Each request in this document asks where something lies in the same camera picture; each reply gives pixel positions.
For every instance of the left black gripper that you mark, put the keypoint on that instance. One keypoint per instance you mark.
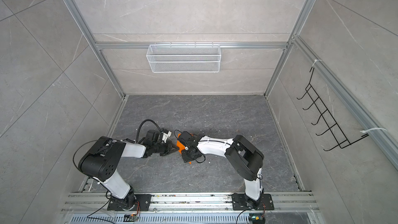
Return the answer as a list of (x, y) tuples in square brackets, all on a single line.
[(169, 148)]

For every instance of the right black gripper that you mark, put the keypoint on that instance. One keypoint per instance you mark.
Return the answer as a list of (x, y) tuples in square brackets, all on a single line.
[(185, 158)]

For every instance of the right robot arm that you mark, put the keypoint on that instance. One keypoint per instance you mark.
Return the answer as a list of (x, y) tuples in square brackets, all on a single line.
[(245, 158)]

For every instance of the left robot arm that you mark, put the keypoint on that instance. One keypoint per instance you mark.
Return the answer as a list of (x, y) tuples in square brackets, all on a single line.
[(101, 160)]

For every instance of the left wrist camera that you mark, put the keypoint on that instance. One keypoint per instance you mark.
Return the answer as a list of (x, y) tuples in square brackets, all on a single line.
[(156, 136)]

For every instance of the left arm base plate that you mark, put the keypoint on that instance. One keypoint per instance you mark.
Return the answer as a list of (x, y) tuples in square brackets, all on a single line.
[(130, 203)]

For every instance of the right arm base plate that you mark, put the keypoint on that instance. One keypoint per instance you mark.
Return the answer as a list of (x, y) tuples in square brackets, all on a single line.
[(242, 202)]

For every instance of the white vented cable duct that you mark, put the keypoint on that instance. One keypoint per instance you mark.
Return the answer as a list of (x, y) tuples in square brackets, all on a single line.
[(148, 218)]

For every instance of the white wire mesh basket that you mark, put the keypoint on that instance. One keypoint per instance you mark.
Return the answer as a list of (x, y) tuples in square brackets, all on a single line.
[(184, 58)]

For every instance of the aluminium mounting rail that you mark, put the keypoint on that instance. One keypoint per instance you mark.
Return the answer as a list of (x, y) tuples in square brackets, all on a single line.
[(190, 202)]

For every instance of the black wire hook rack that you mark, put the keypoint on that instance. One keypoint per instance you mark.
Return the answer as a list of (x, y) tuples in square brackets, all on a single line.
[(339, 137)]

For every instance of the white cable tie lower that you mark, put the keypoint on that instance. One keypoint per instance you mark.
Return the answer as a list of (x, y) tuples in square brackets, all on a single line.
[(373, 129)]

